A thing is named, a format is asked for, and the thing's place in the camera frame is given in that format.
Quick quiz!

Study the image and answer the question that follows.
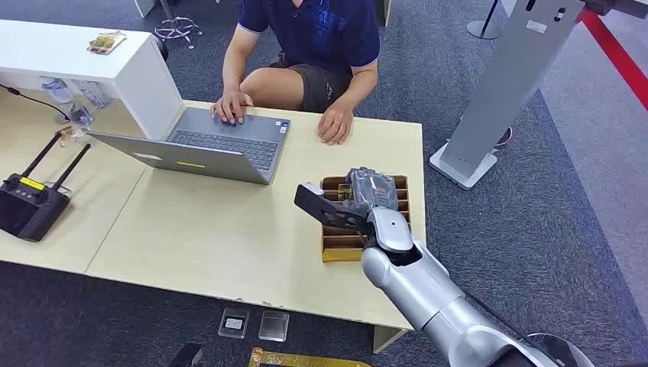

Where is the person's left hand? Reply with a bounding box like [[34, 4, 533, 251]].
[[317, 102, 355, 147]]

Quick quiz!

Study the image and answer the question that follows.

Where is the person's right hand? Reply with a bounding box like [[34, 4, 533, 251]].
[[209, 90, 254, 127]]

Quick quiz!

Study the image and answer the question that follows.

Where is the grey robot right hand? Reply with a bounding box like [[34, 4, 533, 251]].
[[345, 167, 401, 213]]

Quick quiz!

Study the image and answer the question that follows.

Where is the brown slotted card holder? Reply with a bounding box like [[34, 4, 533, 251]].
[[319, 175, 412, 264]]

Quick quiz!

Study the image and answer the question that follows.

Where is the person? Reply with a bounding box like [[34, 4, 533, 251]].
[[209, 0, 381, 147]]

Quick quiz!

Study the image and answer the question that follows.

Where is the patterned card on shelf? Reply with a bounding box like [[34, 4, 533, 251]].
[[86, 31, 128, 56]]

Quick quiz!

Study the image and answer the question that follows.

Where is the grey open laptop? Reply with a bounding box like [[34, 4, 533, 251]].
[[86, 106, 292, 187]]

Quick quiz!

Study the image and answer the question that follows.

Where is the chrome chair base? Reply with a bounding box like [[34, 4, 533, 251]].
[[154, 0, 204, 50]]

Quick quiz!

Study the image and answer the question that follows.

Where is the white desk shelf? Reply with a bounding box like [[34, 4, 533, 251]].
[[0, 19, 185, 141]]

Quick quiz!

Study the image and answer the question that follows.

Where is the clear plastic bottle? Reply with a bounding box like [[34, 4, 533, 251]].
[[40, 76, 76, 109], [74, 79, 112, 110]]

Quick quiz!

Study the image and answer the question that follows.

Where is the pale table leg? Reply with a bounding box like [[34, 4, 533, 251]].
[[372, 324, 409, 355]]

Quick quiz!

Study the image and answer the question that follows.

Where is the grey standing kiosk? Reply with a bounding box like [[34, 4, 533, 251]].
[[429, 0, 589, 191]]

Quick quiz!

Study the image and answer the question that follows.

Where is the small clear plastic item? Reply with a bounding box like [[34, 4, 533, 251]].
[[54, 125, 86, 149]]

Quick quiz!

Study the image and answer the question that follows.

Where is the closed grey floor socket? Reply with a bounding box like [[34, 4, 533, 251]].
[[258, 309, 291, 343]]

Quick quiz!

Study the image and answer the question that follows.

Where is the round stanchion base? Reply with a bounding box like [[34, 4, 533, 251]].
[[466, 0, 503, 41]]

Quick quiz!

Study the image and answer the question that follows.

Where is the yellow tape strip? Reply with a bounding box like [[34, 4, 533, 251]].
[[247, 346, 374, 367]]

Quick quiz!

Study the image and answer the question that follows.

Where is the floor socket with white outlet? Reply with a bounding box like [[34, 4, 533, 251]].
[[217, 307, 251, 339]]

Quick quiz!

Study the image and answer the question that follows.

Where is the black remote controller with antennas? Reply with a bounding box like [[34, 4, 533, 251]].
[[0, 132, 92, 244]]

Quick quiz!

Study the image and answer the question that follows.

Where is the black floor object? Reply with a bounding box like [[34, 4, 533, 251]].
[[168, 343, 204, 367]]

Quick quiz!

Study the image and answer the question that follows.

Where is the red barrier belt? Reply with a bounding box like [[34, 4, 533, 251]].
[[575, 7, 648, 112]]

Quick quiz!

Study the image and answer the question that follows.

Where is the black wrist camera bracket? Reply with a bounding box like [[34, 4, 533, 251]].
[[293, 183, 373, 236]]

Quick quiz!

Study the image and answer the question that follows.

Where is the black cable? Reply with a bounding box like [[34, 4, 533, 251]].
[[0, 83, 73, 124]]

